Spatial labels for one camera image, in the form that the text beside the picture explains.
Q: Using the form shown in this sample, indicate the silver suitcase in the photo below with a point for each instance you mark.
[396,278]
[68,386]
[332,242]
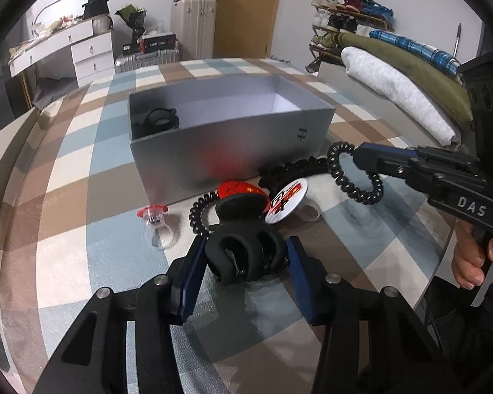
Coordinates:
[148,62]

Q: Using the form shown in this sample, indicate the black box with red label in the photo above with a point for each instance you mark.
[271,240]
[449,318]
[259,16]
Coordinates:
[158,43]

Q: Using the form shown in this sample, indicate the black bag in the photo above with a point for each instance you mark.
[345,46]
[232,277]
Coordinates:
[96,0]

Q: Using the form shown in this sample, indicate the wrapped flower bouquet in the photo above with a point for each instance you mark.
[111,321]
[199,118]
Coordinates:
[131,18]

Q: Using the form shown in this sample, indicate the person's right forearm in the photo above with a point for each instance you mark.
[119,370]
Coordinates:
[484,332]

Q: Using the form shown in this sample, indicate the silver cardboard box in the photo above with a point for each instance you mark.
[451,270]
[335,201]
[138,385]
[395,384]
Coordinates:
[213,152]

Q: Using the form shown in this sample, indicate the pile of dresser clutter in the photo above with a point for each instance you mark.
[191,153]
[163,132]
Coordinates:
[59,26]

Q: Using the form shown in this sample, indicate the clear plastic bag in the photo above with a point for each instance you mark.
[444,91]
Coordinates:
[153,29]

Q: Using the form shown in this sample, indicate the cream upright suitcase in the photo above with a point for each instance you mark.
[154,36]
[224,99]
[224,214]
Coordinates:
[193,28]

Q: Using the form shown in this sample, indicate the arched dresser mirror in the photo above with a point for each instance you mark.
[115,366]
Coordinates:
[53,6]

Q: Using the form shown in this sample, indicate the wooden shoe rack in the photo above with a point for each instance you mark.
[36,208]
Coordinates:
[318,55]

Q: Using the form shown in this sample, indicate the wooden door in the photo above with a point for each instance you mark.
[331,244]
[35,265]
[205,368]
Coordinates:
[246,12]

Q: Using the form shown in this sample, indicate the large black hair claw clip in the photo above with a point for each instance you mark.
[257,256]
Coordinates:
[238,239]

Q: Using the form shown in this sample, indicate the small black hair claw clip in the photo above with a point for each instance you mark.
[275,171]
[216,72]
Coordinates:
[156,121]

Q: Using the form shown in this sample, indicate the blue plaid folded blanket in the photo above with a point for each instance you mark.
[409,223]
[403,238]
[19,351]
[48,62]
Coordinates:
[419,49]

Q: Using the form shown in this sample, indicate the dark grey cloth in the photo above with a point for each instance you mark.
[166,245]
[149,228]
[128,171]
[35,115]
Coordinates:
[53,92]

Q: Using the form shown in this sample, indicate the checkered bed sheet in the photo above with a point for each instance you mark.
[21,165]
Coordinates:
[107,180]

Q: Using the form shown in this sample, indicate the white folded blanket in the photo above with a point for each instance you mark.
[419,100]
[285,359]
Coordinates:
[394,86]

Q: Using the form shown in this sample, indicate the white bucket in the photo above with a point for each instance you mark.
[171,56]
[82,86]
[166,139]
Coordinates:
[102,24]

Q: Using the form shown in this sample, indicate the small black box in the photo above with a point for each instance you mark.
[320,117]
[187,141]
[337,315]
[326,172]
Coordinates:
[131,49]

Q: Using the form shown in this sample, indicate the rows of shoes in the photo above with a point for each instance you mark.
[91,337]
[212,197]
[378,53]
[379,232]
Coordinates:
[345,12]

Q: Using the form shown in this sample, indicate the white drawer dresser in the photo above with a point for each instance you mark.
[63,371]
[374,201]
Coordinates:
[91,47]

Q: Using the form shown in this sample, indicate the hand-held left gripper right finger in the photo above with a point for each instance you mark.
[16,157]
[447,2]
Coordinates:
[302,280]

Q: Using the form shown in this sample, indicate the person's right hand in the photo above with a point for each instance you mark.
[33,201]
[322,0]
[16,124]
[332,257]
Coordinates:
[466,262]

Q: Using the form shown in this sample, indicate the olive folded blanket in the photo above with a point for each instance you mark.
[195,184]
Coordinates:
[419,74]

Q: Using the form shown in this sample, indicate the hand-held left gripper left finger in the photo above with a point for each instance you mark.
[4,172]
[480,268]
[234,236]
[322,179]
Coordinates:
[191,271]

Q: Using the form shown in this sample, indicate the grey bed frame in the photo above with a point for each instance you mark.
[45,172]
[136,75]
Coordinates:
[2,135]

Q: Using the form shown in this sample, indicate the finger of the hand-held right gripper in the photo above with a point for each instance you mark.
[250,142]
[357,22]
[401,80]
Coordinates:
[388,150]
[390,166]

